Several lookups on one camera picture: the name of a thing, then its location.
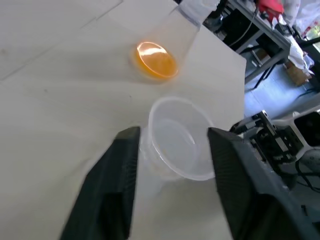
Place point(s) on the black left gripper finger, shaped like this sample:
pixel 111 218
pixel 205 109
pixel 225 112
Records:
pixel 107 190

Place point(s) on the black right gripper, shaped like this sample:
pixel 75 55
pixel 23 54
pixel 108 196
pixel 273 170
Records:
pixel 272 145

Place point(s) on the brown cardboard box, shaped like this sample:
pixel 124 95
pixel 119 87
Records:
pixel 296 75

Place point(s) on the orange translucent lid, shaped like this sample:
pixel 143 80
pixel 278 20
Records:
pixel 157 60

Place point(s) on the white plastic bag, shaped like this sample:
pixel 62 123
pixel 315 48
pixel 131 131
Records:
pixel 298 53

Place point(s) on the red cloth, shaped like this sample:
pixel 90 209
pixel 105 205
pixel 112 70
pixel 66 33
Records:
pixel 271 6

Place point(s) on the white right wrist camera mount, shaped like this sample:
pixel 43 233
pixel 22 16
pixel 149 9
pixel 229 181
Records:
pixel 308 152

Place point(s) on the grey metal frame table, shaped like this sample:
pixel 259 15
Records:
pixel 268 26

